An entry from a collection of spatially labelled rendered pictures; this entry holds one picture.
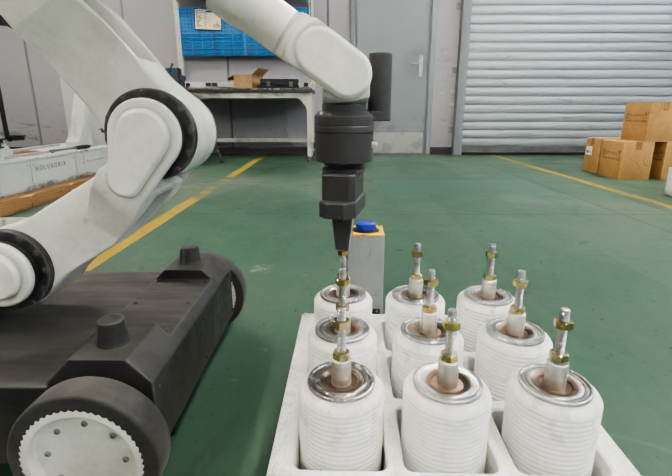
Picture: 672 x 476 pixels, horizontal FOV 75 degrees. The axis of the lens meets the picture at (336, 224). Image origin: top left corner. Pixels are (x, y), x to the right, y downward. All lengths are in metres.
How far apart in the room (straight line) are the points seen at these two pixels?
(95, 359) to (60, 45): 0.47
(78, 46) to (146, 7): 5.27
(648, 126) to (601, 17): 2.38
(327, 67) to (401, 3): 5.10
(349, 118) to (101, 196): 0.41
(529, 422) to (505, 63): 5.44
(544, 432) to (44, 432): 0.61
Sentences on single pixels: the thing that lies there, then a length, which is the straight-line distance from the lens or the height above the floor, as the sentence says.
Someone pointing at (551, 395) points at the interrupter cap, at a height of 0.25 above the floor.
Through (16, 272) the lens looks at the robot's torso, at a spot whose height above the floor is 0.29.
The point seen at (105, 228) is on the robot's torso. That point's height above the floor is 0.35.
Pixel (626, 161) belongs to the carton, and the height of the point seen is 0.15.
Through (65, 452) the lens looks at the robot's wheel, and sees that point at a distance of 0.74.
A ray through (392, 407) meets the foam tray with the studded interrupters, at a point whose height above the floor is 0.18.
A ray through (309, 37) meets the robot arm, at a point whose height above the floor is 0.64.
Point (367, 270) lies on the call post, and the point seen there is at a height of 0.24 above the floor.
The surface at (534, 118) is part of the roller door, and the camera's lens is 5.96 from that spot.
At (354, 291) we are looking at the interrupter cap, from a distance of 0.73.
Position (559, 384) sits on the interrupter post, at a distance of 0.55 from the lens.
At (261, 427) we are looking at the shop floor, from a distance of 0.86.
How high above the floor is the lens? 0.55
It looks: 15 degrees down
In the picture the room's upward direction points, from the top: straight up
